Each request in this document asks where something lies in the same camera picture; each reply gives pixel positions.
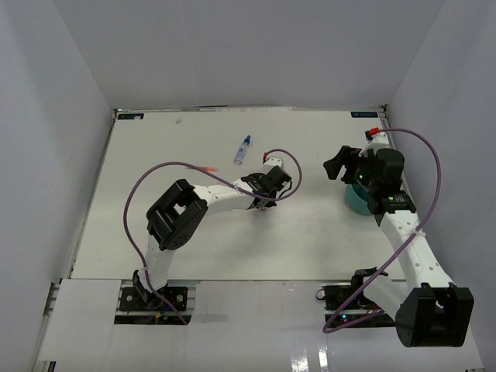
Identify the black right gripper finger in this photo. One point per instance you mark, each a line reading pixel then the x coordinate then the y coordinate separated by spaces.
pixel 342 156
pixel 332 168

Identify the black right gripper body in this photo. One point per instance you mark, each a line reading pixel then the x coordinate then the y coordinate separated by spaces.
pixel 363 174

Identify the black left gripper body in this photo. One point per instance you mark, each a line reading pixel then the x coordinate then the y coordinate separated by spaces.
pixel 256 177

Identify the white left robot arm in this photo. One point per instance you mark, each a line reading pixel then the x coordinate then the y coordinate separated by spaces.
pixel 254 228

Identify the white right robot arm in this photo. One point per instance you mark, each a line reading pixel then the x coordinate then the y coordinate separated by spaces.
pixel 427 307

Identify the teal round organizer container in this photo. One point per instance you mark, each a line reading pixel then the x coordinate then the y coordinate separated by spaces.
pixel 356 198

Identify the black XDOF label right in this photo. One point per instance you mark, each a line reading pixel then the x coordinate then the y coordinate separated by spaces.
pixel 363 114

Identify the black xdof label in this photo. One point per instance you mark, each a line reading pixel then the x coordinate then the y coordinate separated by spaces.
pixel 363 114
pixel 130 116

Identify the clear blue spray bottle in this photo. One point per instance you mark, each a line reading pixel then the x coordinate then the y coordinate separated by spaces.
pixel 242 151

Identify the brown orange highlighter pen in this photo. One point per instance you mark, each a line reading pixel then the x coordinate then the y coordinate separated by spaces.
pixel 201 168

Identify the black XDOF label left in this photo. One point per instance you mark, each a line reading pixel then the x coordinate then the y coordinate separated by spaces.
pixel 130 116

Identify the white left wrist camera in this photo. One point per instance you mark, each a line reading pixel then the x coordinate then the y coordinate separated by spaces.
pixel 270 161

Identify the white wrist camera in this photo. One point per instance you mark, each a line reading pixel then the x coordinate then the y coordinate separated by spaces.
pixel 376 140
pixel 270 161

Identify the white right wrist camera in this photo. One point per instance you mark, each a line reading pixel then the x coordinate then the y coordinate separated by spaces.
pixel 376 140

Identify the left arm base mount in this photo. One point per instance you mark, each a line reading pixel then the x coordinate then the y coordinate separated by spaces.
pixel 136 306

